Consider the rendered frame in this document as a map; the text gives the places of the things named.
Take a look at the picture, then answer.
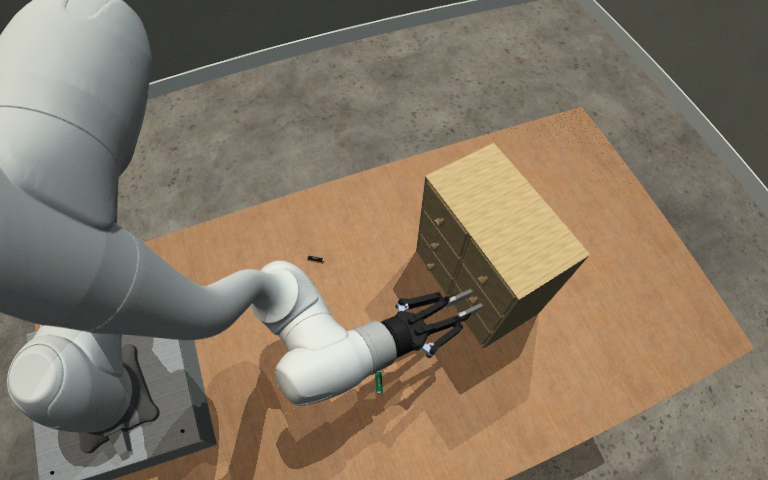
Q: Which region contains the brown wooden drawer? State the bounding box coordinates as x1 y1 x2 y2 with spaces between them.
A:
451 283 491 345
421 210 460 278
418 234 453 295
456 263 502 332
423 182 468 257
463 238 516 316

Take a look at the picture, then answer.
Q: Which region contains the tall wooden chest of drawers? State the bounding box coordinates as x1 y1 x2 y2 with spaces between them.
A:
416 143 590 349

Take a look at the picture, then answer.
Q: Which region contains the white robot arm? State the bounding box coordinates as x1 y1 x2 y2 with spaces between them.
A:
0 0 397 455

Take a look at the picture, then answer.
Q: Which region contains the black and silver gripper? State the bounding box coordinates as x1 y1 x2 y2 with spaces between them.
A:
381 289 483 358

